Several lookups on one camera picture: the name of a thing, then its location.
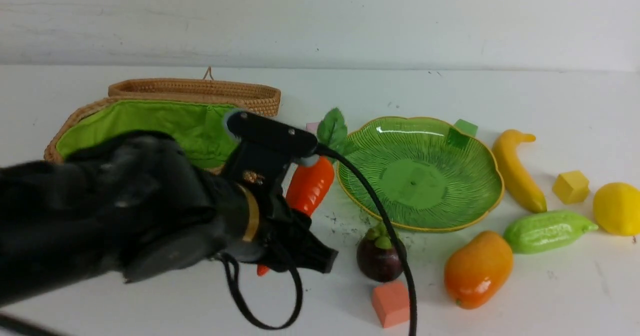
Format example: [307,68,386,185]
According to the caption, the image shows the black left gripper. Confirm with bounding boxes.
[221,142,339,274]

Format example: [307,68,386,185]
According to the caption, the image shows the dark purple mangosteen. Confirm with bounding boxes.
[356,222,406,282]

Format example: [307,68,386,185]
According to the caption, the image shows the orange carrot with leaves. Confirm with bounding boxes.
[256,107,359,278]

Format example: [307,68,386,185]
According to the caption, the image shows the orange mango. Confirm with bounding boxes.
[443,230,514,310]

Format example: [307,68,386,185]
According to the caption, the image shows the yellow banana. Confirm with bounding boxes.
[492,129,547,214]

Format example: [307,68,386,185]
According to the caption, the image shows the yellow lemon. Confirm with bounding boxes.
[592,182,640,236]

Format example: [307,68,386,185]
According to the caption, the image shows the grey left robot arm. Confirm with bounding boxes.
[1,131,338,307]

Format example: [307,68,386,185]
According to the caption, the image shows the orange foam cube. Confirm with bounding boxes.
[371,280,410,329]

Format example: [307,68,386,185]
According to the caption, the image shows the pink foam cube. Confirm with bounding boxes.
[305,122,320,134]

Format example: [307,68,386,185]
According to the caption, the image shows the green leaf-shaped glass plate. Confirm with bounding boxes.
[346,116,505,232]

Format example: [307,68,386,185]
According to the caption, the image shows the woven wicker basket lid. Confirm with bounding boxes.
[108,67,282,117]

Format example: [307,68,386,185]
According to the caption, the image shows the woven wicker basket green lining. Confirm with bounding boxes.
[43,97,236,170]

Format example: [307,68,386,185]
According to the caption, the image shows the green foam cube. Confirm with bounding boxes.
[454,119,478,138]

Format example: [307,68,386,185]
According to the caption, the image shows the yellow foam cube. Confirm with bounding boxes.
[551,170,590,205]

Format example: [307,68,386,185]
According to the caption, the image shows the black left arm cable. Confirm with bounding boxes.
[220,144,419,336]

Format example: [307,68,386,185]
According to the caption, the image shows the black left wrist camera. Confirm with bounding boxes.
[222,109,320,167]

